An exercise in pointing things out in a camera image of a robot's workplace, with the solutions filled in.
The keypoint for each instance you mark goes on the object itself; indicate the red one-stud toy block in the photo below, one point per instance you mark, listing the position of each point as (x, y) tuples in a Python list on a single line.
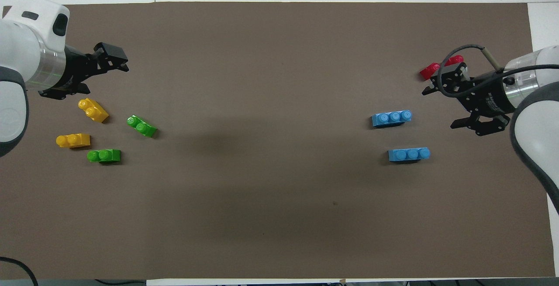
[(428, 72), (456, 60)]

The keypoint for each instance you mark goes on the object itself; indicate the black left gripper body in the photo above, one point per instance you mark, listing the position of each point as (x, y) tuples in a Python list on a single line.
[(76, 67)]

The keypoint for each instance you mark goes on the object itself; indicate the yellow two-stud toy block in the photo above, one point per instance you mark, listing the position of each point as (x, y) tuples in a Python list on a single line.
[(94, 111), (74, 140)]

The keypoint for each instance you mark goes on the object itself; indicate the blue three-stud toy block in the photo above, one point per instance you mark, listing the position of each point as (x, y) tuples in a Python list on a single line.
[(391, 119), (409, 155)]

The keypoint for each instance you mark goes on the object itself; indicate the green two-stud toy block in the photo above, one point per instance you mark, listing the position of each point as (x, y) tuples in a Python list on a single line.
[(105, 156), (142, 126)]

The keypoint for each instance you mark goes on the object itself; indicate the brown table mat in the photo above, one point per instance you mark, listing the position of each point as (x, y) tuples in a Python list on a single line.
[(279, 216)]

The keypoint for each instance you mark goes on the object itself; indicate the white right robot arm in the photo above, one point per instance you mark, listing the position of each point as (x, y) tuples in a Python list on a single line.
[(537, 115)]

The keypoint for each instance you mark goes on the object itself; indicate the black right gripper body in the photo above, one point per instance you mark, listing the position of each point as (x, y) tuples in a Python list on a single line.
[(489, 96)]

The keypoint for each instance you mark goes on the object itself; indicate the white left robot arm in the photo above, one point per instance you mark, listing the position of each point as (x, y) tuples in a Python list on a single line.
[(26, 50)]

